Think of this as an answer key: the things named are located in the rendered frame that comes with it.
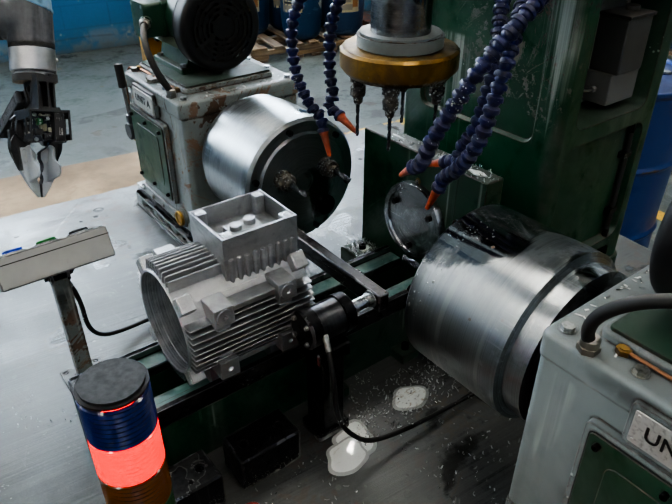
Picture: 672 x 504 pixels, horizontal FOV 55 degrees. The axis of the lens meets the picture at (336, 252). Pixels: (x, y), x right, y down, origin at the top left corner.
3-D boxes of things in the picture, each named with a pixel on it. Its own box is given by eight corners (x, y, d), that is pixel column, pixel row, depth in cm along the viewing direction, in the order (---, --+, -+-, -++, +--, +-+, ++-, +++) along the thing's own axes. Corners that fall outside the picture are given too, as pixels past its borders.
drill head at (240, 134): (270, 166, 159) (264, 65, 146) (364, 225, 135) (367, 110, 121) (177, 195, 147) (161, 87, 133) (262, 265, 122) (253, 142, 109)
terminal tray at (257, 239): (262, 229, 102) (259, 188, 99) (299, 258, 95) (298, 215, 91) (193, 253, 96) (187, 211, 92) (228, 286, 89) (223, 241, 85)
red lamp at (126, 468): (149, 424, 62) (141, 390, 59) (176, 465, 58) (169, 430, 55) (86, 455, 59) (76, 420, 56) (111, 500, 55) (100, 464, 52)
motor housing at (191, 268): (254, 294, 113) (246, 198, 103) (317, 352, 101) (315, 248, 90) (147, 339, 103) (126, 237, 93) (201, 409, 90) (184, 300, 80)
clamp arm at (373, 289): (391, 306, 97) (296, 237, 114) (392, 290, 96) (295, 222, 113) (374, 315, 95) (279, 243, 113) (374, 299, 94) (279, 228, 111)
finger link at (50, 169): (52, 197, 113) (48, 144, 112) (38, 197, 117) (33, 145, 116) (70, 196, 115) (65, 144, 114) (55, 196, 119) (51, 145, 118)
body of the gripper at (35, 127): (29, 143, 108) (23, 69, 106) (9, 145, 114) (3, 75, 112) (74, 144, 114) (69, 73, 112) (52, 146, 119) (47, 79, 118)
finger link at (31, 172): (34, 198, 111) (29, 144, 110) (20, 198, 115) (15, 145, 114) (52, 197, 113) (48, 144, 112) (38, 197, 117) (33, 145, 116)
